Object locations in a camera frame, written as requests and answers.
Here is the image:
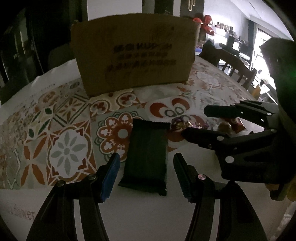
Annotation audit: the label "patterned table runner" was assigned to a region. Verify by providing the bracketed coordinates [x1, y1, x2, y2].
[0, 56, 266, 190]

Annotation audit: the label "dark green snack packet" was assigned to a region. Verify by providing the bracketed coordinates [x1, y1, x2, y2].
[118, 118, 171, 196]

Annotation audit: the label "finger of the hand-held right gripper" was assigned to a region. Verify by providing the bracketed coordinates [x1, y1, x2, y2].
[184, 127, 282, 180]
[203, 100, 278, 127]

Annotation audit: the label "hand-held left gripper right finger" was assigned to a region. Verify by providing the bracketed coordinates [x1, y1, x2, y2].
[173, 152, 266, 241]

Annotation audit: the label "red candy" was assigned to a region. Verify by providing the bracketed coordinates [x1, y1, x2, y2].
[228, 117, 245, 133]

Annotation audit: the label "brown cardboard box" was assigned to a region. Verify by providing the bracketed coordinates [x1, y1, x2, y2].
[70, 13, 201, 96]

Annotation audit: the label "dark upholstered chair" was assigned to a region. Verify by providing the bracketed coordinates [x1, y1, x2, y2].
[47, 43, 75, 69]

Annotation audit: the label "dark wooden chair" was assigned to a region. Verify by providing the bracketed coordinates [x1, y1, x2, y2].
[199, 40, 257, 90]

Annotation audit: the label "gold candy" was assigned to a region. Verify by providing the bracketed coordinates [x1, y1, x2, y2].
[218, 122, 233, 132]

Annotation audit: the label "red balloons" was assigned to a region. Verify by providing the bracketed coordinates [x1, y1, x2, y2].
[193, 14, 214, 35]

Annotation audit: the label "purple candy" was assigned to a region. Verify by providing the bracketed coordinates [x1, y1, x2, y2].
[171, 116, 192, 132]

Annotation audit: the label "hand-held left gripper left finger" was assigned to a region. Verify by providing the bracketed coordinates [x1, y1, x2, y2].
[25, 152, 121, 241]

